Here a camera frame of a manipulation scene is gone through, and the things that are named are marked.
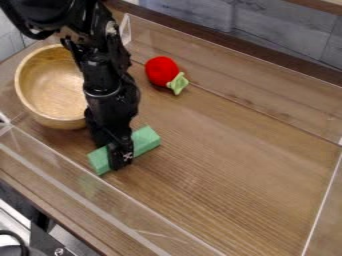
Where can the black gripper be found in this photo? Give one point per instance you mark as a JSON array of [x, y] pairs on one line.
[[111, 108]]

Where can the green rectangular block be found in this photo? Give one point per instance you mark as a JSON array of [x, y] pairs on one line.
[[146, 140]]

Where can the brown wooden bowl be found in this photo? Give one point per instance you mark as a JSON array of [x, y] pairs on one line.
[[48, 85]]

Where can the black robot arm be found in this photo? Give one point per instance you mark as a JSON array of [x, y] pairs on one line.
[[89, 35]]

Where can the red plush strawberry toy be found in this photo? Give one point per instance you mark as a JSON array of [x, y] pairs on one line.
[[164, 74]]

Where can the black metal table leg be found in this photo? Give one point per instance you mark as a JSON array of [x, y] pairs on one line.
[[41, 241]]

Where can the clear acrylic front wall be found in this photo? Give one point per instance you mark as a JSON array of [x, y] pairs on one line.
[[139, 211]]

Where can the clear acrylic corner bracket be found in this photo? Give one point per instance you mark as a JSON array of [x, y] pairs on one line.
[[124, 28]]

